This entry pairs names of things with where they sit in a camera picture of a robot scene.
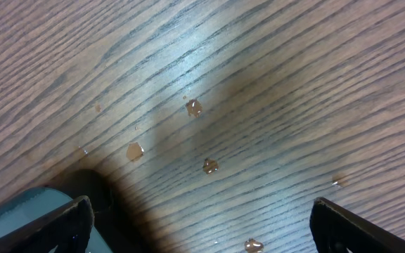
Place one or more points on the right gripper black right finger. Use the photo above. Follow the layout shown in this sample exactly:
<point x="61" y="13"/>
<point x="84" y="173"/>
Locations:
<point x="336" y="229"/>

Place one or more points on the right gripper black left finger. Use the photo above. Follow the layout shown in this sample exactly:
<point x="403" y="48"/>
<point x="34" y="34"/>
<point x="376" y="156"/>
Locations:
<point x="65" y="229"/>

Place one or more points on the black water tray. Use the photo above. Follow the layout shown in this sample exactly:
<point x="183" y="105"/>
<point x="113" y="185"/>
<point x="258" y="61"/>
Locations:
<point x="113" y="230"/>

